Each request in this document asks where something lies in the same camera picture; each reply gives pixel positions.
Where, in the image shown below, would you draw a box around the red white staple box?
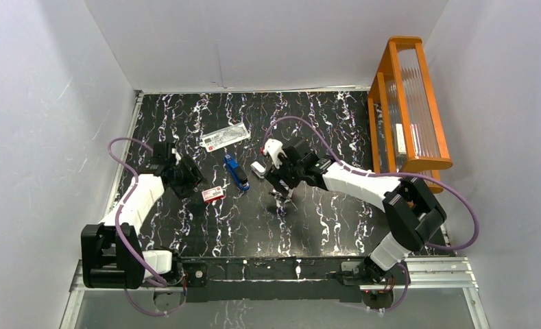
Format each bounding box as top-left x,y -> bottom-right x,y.
202,186 -> 225,203

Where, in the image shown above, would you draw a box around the silver staple strips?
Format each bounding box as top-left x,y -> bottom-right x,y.
269,190 -> 291,203

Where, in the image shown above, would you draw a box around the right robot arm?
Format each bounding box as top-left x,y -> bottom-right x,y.
261,138 -> 446,284

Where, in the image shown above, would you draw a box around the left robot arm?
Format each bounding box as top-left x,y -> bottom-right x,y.
80,142 -> 204,289

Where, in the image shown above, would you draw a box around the white plastic package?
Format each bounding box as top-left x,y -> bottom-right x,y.
199,123 -> 250,152

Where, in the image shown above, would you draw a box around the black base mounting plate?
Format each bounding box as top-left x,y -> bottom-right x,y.
152,256 -> 409,304

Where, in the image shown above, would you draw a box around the orange wooden rack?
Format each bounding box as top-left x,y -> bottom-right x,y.
367,36 -> 453,194

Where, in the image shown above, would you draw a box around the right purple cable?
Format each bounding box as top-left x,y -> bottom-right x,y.
261,116 -> 480,313

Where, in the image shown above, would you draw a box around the purple cable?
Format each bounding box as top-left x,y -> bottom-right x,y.
261,116 -> 480,313
107,138 -> 187,317

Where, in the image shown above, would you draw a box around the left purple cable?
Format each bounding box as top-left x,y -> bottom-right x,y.
107,138 -> 187,317

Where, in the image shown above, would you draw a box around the aluminium frame rail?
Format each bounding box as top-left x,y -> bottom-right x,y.
60,256 -> 490,328

